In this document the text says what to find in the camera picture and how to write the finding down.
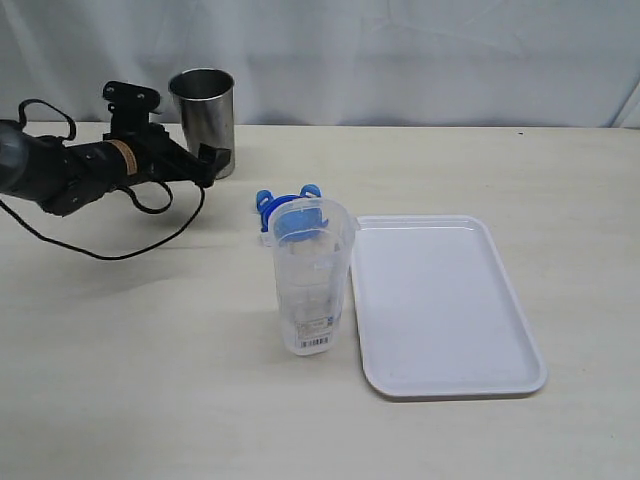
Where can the clear plastic container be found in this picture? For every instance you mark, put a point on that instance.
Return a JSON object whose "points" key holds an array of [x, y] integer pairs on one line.
{"points": [[311, 277]]}

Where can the blue container lid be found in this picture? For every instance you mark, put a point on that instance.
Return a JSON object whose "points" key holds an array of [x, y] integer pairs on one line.
{"points": [[297, 225]]}

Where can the white backdrop curtain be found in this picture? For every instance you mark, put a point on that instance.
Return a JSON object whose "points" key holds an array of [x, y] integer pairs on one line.
{"points": [[531, 63]]}

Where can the stainless steel cup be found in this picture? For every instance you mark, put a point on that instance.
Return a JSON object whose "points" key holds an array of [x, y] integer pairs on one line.
{"points": [[204, 98]]}

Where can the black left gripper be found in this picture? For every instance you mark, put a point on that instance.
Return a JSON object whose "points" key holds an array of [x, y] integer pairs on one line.
{"points": [[150, 153]]}

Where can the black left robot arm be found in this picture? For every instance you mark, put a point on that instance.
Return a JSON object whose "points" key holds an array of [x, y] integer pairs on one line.
{"points": [[62, 176]]}

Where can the white plastic tray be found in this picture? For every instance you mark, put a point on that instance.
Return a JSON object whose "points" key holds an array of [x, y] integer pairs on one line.
{"points": [[437, 316]]}

